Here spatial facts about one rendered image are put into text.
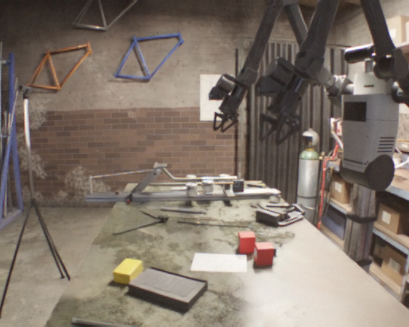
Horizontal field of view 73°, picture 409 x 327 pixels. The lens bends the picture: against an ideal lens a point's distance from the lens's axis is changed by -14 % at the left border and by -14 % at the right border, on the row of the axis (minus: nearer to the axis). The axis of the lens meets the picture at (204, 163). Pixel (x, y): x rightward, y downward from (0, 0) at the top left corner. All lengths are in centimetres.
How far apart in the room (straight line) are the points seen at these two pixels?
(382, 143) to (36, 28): 426
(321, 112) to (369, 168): 284
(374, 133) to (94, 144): 358
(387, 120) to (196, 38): 324
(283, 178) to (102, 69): 269
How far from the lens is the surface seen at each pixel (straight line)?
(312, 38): 94
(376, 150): 132
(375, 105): 129
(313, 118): 409
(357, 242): 146
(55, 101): 441
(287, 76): 87
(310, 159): 317
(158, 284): 75
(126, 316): 69
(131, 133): 415
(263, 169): 388
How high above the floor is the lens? 129
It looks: 10 degrees down
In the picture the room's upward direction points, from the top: straight up
